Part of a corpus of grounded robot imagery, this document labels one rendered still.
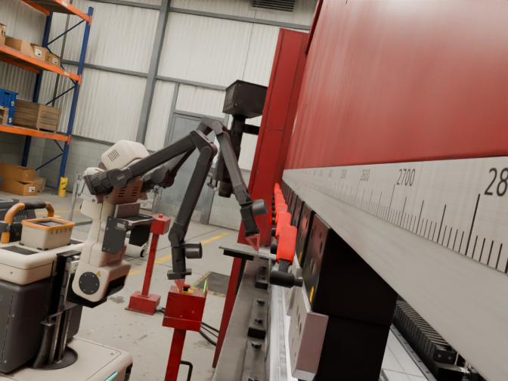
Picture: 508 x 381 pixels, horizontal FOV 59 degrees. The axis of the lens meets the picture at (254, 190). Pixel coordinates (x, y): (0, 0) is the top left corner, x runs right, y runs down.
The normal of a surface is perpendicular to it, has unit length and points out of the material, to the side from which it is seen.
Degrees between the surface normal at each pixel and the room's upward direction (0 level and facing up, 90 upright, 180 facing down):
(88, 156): 90
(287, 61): 90
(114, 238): 90
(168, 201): 90
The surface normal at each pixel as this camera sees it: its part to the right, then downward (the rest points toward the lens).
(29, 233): -0.21, 0.05
